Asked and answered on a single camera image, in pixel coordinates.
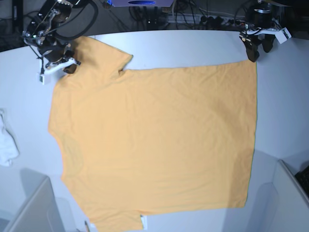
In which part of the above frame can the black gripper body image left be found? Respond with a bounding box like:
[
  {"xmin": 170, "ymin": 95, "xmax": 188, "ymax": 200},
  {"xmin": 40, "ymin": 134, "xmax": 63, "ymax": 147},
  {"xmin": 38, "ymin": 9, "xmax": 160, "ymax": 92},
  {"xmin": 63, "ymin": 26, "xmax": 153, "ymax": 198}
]
[{"xmin": 38, "ymin": 40, "xmax": 72, "ymax": 67}]

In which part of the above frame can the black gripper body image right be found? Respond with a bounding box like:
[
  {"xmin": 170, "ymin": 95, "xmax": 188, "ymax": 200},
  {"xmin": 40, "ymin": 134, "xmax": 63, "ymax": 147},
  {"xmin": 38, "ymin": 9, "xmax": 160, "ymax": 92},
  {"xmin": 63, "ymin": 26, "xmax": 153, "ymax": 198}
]
[{"xmin": 241, "ymin": 23, "xmax": 276, "ymax": 44}]

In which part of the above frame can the orange T-shirt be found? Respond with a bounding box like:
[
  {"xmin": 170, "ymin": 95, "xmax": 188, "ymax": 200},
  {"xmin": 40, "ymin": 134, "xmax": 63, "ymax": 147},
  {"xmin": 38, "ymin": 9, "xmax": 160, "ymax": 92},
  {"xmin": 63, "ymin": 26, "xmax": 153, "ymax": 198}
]
[{"xmin": 48, "ymin": 37, "xmax": 257, "ymax": 232}]

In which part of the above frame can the blue grey device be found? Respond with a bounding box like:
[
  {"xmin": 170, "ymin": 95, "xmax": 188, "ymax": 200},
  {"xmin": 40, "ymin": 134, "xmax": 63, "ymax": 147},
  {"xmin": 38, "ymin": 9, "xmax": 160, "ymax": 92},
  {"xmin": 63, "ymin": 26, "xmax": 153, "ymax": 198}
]
[{"xmin": 111, "ymin": 0, "xmax": 174, "ymax": 7}]

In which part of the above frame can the white cloth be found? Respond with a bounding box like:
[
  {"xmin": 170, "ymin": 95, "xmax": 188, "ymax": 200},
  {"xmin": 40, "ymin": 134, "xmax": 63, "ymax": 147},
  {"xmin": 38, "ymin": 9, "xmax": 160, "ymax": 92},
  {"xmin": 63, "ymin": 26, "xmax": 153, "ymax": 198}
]
[{"xmin": 0, "ymin": 109, "xmax": 19, "ymax": 167}]

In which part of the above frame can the black keyboard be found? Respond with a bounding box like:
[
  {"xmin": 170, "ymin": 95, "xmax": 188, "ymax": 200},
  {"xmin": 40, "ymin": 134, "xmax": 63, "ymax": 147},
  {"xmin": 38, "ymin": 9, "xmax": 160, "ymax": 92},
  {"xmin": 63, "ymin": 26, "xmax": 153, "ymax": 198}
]
[{"xmin": 295, "ymin": 166, "xmax": 309, "ymax": 194}]

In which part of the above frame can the grey box left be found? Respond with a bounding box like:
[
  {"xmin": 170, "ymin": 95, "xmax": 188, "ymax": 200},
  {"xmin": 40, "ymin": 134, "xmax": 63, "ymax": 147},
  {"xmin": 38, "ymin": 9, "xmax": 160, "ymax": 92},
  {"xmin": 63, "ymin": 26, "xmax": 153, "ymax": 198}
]
[{"xmin": 4, "ymin": 176, "xmax": 65, "ymax": 232}]

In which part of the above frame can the grey box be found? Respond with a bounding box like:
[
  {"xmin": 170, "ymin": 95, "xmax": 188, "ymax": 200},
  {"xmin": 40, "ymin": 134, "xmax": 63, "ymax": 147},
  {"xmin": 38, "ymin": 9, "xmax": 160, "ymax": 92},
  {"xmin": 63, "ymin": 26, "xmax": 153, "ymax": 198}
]
[
  {"xmin": 255, "ymin": 159, "xmax": 309, "ymax": 232},
  {"xmin": 4, "ymin": 176, "xmax": 65, "ymax": 232}
]

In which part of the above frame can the grey box right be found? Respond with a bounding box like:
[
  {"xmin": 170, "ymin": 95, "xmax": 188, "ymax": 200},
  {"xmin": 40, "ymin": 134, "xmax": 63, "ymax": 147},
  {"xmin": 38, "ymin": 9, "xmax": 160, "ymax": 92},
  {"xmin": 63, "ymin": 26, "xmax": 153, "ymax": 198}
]
[{"xmin": 255, "ymin": 159, "xmax": 309, "ymax": 232}]

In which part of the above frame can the white paper label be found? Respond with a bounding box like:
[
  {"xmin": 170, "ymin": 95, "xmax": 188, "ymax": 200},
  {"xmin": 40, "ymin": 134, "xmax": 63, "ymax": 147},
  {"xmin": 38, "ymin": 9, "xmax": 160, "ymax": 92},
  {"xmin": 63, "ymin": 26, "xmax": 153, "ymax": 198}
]
[{"xmin": 140, "ymin": 215, "xmax": 148, "ymax": 231}]

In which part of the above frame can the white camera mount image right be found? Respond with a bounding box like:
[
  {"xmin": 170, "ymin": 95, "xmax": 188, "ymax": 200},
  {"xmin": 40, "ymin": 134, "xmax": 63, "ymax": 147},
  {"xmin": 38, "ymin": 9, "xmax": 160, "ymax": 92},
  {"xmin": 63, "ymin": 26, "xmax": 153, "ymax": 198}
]
[{"xmin": 239, "ymin": 28, "xmax": 292, "ymax": 44}]

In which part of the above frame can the white camera mount image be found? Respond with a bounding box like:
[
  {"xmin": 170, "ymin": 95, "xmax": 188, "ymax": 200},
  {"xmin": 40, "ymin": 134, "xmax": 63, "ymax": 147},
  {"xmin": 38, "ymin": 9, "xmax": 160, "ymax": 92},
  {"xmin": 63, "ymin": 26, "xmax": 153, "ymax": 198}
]
[
  {"xmin": 239, "ymin": 28, "xmax": 292, "ymax": 44},
  {"xmin": 38, "ymin": 58, "xmax": 81, "ymax": 85}
]

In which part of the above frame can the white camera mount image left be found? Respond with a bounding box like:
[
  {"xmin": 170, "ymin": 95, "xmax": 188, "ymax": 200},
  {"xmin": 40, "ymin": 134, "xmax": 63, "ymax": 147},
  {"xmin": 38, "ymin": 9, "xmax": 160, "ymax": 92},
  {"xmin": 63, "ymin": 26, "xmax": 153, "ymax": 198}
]
[{"xmin": 38, "ymin": 58, "xmax": 81, "ymax": 85}]

